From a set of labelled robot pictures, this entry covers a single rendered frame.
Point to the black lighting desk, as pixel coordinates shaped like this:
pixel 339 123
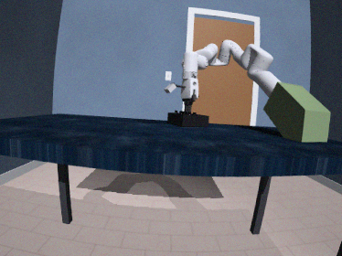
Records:
pixel 184 119

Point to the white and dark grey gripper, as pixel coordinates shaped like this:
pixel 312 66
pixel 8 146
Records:
pixel 190 89

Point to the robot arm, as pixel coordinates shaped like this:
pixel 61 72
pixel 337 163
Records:
pixel 256 66

